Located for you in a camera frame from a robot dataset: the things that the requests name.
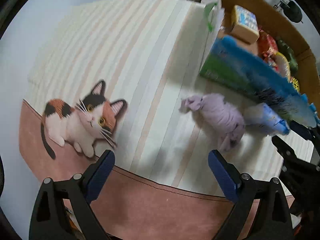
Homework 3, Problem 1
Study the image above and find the blue tissue pack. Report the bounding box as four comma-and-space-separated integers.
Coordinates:
244, 103, 290, 135

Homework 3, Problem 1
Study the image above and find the yellow silver scrub sponge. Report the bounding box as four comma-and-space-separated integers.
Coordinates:
272, 52, 291, 82

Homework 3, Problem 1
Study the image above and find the green snack bag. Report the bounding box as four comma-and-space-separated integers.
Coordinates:
276, 38, 298, 76

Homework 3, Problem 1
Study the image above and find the purple cloth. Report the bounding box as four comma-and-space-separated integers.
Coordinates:
181, 93, 245, 152

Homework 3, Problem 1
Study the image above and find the red floral snack bag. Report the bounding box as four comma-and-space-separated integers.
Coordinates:
257, 29, 279, 72

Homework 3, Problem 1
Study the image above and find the yellow blue boxed item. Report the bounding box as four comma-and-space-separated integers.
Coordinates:
231, 5, 260, 44

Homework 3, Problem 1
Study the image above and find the blue green milk carton box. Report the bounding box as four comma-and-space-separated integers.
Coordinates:
200, 35, 319, 127

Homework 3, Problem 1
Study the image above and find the brown cardboard box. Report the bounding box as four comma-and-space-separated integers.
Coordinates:
221, 0, 319, 115

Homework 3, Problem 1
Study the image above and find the striped cat table mat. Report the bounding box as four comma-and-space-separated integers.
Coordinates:
18, 0, 315, 240

